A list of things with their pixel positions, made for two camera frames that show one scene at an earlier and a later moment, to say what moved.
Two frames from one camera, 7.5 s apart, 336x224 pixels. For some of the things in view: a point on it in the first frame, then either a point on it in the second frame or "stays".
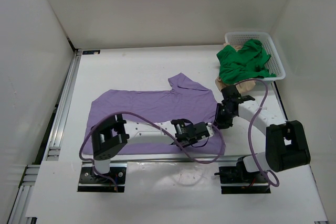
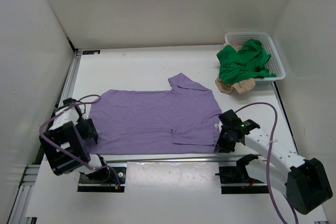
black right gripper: x=221 y=123 -> x=223 y=147
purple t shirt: x=182 y=100 stays
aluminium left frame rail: x=30 y=173 stays
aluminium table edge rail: x=81 y=160 stays
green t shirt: x=248 y=62 stays
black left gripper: x=192 y=142 -> x=92 y=131
